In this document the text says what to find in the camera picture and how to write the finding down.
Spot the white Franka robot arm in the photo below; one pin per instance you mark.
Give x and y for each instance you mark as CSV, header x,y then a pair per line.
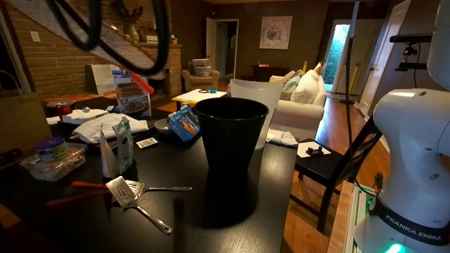
x,y
412,155

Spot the black plastic bin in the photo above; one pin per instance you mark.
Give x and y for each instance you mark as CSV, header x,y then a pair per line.
x,y
229,141

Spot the translucent white bin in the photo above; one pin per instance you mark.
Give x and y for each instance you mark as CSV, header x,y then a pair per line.
x,y
258,92

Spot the yellow side table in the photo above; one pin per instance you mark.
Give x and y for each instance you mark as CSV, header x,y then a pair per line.
x,y
197,96

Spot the blue snack box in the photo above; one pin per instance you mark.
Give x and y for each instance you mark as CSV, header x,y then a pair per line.
x,y
183,124

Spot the beige armchair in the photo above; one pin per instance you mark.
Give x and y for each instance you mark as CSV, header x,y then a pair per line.
x,y
200,79

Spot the white cloth on floor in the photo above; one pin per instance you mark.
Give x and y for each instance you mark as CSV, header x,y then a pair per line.
x,y
281,137

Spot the small grey bowl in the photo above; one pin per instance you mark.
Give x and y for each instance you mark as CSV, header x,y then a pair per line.
x,y
162,125

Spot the white sofa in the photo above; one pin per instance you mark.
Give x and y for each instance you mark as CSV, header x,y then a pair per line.
x,y
297,117

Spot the small white card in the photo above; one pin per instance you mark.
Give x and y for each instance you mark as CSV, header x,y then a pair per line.
x,y
146,142

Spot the white framed doorway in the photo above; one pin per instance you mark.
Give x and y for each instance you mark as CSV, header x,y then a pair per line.
x,y
211,47

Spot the brick fireplace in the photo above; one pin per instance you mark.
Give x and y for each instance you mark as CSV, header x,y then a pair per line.
x,y
175,61

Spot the white paper with black object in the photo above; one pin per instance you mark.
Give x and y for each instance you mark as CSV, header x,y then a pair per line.
x,y
307,149

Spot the white sofa pillow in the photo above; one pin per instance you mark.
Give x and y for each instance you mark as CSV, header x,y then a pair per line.
x,y
307,87

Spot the printed food bag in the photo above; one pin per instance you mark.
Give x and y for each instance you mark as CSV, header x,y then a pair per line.
x,y
131,100

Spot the green and white carton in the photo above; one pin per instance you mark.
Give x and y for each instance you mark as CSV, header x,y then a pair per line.
x,y
124,145

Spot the black wooden chair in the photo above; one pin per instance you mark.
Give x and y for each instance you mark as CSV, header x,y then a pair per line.
x,y
328,169

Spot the metal slotted spatula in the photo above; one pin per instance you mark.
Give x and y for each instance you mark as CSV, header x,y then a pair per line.
x,y
123,191

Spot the white paper pouch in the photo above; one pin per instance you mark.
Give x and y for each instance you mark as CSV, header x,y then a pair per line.
x,y
107,162

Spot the white board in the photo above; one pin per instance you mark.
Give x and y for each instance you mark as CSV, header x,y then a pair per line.
x,y
101,79

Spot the glass exterior door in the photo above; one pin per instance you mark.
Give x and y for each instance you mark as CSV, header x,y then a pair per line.
x,y
336,54

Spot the vase with dried plants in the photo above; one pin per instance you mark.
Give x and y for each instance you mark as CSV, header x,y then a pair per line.
x,y
128,26

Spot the white flat package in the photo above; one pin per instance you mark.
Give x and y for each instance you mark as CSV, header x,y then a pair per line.
x,y
85,115

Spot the wooden bench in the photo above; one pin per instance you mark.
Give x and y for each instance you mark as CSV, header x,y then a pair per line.
x,y
85,99

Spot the red stick utensil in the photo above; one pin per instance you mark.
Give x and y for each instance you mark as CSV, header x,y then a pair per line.
x,y
75,198

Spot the red bowl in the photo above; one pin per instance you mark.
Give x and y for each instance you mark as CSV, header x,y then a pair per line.
x,y
58,108

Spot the blue lidded jar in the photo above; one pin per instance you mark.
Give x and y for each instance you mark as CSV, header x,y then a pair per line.
x,y
51,149

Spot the clear plastic food container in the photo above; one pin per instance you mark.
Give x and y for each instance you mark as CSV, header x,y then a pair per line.
x,y
51,169

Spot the brown paper bag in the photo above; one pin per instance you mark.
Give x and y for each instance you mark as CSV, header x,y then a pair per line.
x,y
21,121

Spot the framed wall picture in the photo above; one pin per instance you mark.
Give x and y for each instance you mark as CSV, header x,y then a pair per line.
x,y
276,33

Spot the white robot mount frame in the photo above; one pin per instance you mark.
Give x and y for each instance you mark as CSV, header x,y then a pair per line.
x,y
359,215

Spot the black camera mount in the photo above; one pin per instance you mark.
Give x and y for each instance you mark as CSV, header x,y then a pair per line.
x,y
412,40

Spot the white light switch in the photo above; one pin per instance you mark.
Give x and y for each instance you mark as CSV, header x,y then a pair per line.
x,y
35,37

